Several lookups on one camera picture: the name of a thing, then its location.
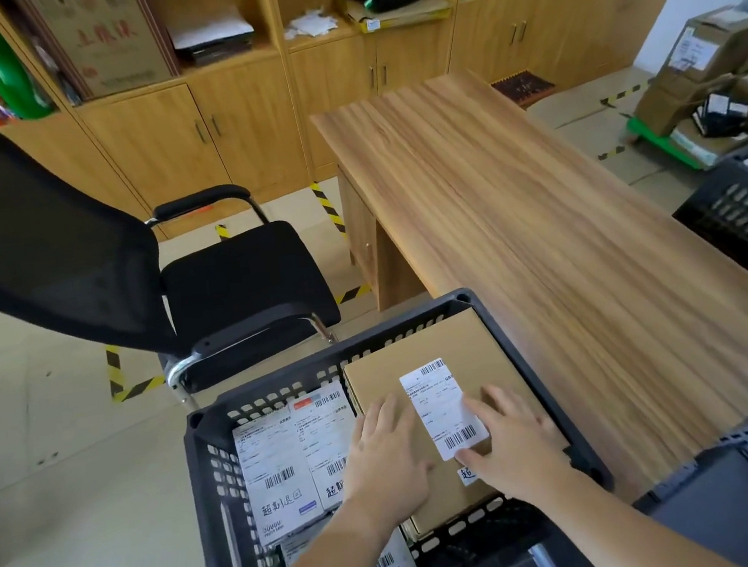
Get person's right hand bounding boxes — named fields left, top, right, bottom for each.
left=445, top=375, right=580, bottom=515

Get person's left hand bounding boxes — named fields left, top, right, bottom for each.
left=329, top=390, right=444, bottom=540

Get black plastic basket green lid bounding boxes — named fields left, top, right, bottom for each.
left=625, top=100, right=748, bottom=340

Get person's right forearm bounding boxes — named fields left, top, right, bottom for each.
left=529, top=446, right=742, bottom=567

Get upright cardboard carton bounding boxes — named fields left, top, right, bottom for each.
left=17, top=0, right=182, bottom=109

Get white crumpled paper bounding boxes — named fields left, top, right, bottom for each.
left=281, top=6, right=341, bottom=42

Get taped brown carton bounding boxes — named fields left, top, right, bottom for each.
left=629, top=70, right=742, bottom=140
left=648, top=4, right=748, bottom=89

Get dark brown flat case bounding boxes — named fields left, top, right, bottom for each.
left=489, top=67, right=560, bottom=114

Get wooden desk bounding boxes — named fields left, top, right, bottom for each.
left=306, top=33, right=748, bottom=540

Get black mesh office chair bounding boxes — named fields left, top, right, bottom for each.
left=0, top=81, right=351, bottom=437

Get flattened cardboard sheets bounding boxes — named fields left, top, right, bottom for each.
left=522, top=58, right=709, bottom=231

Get green bottle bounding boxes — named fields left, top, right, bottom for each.
left=0, top=0, right=54, bottom=126

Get wooden wall cabinet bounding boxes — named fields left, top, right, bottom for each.
left=0, top=0, right=748, bottom=261

